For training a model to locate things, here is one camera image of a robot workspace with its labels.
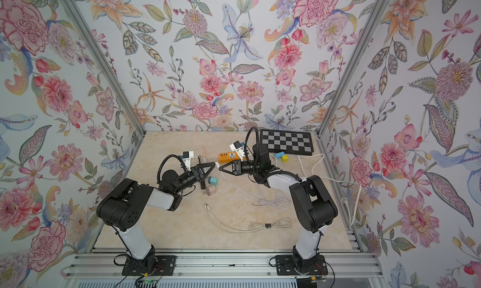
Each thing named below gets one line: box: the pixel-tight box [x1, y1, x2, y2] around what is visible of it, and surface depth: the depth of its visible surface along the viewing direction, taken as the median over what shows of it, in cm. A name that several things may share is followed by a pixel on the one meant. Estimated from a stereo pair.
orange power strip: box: [217, 151, 247, 164], surface depth 109 cm
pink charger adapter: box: [206, 185, 217, 196], surface depth 95 cm
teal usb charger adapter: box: [207, 176, 219, 187], surface depth 98 cm
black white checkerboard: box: [259, 128, 314, 156], surface depth 115 cm
